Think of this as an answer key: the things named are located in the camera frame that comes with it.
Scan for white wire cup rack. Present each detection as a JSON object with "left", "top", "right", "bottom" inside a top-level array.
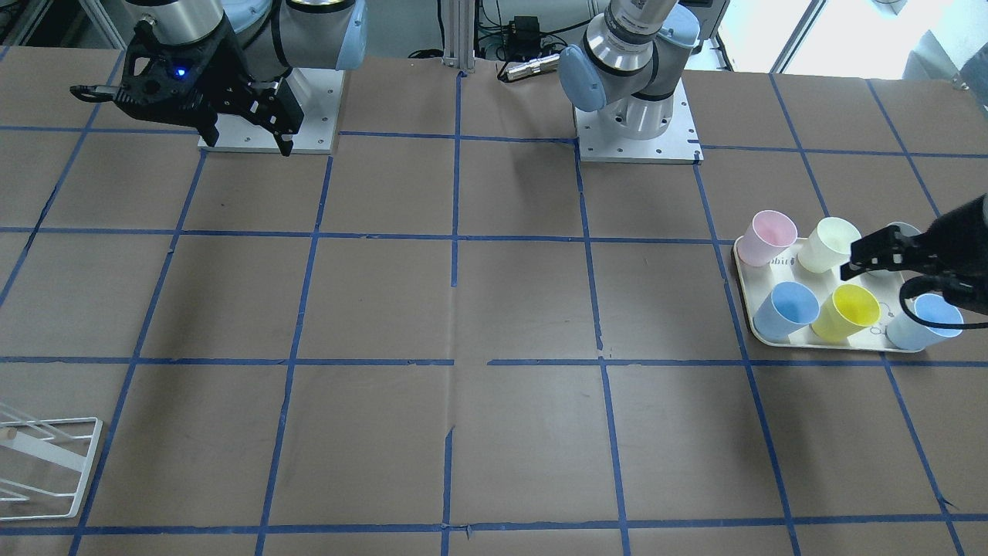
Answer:
[{"left": 1, "top": 402, "right": 103, "bottom": 522}]

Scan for blue plastic cup far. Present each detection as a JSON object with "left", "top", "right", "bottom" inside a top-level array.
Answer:
[{"left": 886, "top": 294, "right": 965, "bottom": 351}]

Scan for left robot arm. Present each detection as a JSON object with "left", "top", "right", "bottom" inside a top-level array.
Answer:
[{"left": 558, "top": 1, "right": 987, "bottom": 325}]

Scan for blue plastic cup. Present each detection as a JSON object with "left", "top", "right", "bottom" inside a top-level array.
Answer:
[
  {"left": 886, "top": 294, "right": 965, "bottom": 351},
  {"left": 753, "top": 281, "right": 820, "bottom": 342}
]

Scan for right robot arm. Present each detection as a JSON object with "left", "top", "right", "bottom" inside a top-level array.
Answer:
[{"left": 72, "top": 1, "right": 367, "bottom": 156}]

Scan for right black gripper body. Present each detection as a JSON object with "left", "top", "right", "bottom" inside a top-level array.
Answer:
[{"left": 116, "top": 15, "right": 304, "bottom": 134}]

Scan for blue plastic cup near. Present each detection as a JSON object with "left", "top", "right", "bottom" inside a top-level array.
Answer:
[{"left": 753, "top": 281, "right": 820, "bottom": 342}]

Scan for cream serving tray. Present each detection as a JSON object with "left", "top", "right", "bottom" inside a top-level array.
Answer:
[{"left": 732, "top": 237, "right": 925, "bottom": 353}]

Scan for yellow plastic cup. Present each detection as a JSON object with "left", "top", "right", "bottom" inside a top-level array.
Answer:
[{"left": 810, "top": 283, "right": 882, "bottom": 344}]

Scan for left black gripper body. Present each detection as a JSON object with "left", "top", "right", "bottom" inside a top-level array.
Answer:
[{"left": 898, "top": 195, "right": 987, "bottom": 316}]

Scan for pale green plastic cup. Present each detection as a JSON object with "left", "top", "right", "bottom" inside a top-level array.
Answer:
[{"left": 797, "top": 217, "right": 862, "bottom": 273}]

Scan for pink plastic cup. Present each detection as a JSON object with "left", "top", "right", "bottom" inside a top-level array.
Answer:
[{"left": 736, "top": 210, "right": 798, "bottom": 267}]

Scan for grey plastic cup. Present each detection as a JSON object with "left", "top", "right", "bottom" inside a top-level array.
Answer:
[{"left": 851, "top": 222, "right": 922, "bottom": 277}]

